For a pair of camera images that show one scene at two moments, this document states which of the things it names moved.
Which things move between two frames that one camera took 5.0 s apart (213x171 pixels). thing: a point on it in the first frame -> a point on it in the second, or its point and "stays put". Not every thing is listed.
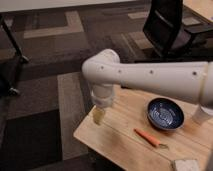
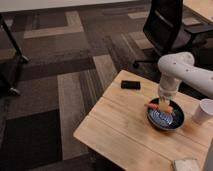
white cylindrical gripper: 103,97 -> 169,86
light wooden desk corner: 202,7 stays put
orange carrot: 149,138 -> 169,109
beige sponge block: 186,165 stays put
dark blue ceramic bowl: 164,114 stays put
